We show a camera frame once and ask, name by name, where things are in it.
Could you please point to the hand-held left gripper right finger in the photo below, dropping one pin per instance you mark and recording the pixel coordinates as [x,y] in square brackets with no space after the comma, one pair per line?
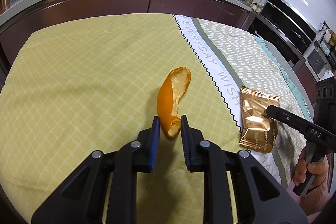
[185,145]

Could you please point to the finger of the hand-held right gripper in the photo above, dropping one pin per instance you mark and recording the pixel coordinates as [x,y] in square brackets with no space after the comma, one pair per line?
[286,117]

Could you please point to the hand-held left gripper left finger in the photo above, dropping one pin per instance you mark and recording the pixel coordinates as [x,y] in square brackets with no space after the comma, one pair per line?
[155,145]

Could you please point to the gold snack wrapper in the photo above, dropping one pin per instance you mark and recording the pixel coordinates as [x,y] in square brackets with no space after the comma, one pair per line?
[256,121]

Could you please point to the orange peel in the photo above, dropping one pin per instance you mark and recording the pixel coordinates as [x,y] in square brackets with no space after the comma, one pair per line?
[165,98]

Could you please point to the person's right forearm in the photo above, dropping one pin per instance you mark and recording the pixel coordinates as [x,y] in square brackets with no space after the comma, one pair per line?
[317,197]

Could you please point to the person's right hand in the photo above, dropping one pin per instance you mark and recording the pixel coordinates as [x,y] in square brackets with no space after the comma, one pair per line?
[319,169]

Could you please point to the white green patterned blanket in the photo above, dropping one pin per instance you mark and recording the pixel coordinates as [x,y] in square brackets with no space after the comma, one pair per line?
[249,56]

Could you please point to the black built-in oven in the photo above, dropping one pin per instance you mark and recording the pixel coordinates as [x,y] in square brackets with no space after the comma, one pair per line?
[283,27]

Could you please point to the yellow quilted blanket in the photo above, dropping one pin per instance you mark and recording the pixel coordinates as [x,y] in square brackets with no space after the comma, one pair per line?
[78,82]

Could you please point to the kitchen counter with maroon cabinets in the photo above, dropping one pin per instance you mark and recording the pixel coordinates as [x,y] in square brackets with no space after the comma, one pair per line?
[131,1]

